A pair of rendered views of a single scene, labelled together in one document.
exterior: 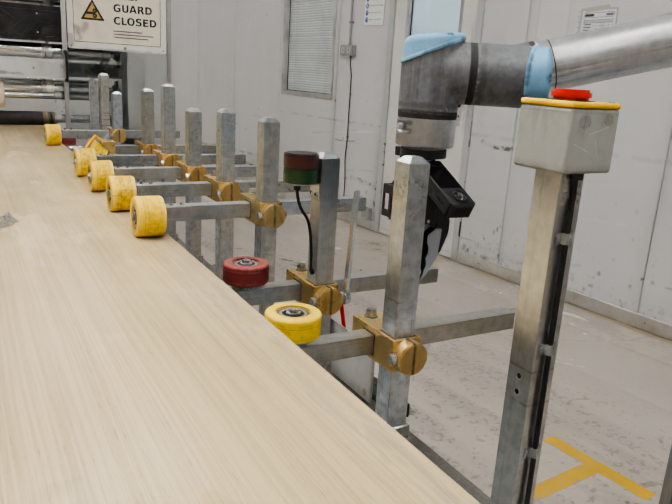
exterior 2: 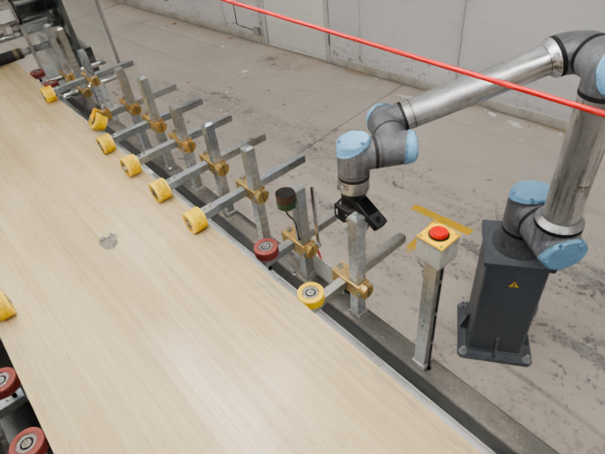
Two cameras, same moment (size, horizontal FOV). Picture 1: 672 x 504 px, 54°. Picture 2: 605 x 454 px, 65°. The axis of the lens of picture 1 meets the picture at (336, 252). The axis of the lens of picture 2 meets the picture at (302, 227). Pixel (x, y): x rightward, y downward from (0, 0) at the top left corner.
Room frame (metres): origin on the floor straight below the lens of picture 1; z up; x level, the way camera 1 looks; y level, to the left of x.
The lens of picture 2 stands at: (-0.03, 0.16, 1.97)
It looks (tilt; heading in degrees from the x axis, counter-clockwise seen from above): 42 degrees down; 353
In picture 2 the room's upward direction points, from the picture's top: 7 degrees counter-clockwise
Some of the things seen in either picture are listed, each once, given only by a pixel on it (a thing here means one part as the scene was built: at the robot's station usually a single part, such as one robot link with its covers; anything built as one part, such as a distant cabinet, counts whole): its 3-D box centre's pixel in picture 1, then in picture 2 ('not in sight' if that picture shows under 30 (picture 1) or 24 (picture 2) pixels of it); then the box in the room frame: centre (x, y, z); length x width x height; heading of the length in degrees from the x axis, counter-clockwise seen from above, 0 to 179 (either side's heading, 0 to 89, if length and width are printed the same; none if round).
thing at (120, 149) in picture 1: (168, 149); (143, 99); (2.29, 0.60, 0.95); 0.36 x 0.03 x 0.03; 120
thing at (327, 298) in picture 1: (312, 290); (299, 242); (1.15, 0.04, 0.85); 0.13 x 0.06 x 0.05; 30
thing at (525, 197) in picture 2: not in sight; (529, 208); (1.15, -0.82, 0.79); 0.17 x 0.15 x 0.18; 176
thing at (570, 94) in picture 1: (570, 97); (438, 233); (0.69, -0.23, 1.22); 0.04 x 0.04 x 0.02
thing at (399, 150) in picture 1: (417, 186); (352, 204); (1.03, -0.12, 1.07); 0.09 x 0.08 x 0.12; 30
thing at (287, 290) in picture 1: (342, 285); (311, 230); (1.20, -0.02, 0.84); 0.43 x 0.03 x 0.04; 120
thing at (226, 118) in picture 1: (224, 209); (220, 176); (1.57, 0.28, 0.90); 0.03 x 0.03 x 0.48; 30
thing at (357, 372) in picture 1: (335, 347); (317, 265); (1.12, -0.01, 0.75); 0.26 x 0.01 x 0.10; 30
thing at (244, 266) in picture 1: (245, 290); (267, 257); (1.11, 0.16, 0.85); 0.08 x 0.08 x 0.11
